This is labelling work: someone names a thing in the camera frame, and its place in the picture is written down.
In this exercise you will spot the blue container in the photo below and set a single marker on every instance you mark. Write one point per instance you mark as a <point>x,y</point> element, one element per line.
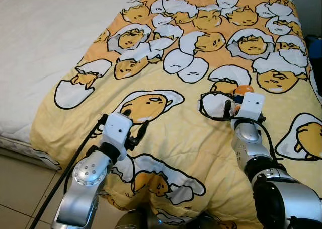
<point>315,49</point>

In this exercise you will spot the orange round toy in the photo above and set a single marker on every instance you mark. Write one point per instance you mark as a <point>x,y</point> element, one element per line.
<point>244,89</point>

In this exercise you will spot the yellow cartoon egg print blanket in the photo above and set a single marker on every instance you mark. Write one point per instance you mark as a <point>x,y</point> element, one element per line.
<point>176,138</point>

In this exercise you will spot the black side furniture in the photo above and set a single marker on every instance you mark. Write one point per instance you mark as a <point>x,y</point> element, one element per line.
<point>314,75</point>

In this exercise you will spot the grey robot left leg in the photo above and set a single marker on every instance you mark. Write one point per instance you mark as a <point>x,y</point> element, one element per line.
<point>136,220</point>

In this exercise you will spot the white quilted mattress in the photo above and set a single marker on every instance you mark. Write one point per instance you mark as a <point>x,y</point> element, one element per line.
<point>45,48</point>

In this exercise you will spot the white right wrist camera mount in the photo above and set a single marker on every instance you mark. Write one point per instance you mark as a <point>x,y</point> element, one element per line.
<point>250,105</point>

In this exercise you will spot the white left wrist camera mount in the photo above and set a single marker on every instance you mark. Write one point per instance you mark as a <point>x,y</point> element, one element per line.
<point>116,131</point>

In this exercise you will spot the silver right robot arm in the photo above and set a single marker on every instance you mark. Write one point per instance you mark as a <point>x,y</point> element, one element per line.
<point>282,194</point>

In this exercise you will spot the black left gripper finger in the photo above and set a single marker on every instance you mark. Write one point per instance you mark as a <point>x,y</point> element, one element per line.
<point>142,131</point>

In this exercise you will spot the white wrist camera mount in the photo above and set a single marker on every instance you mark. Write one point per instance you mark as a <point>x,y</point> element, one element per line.
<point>250,105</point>
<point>116,131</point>

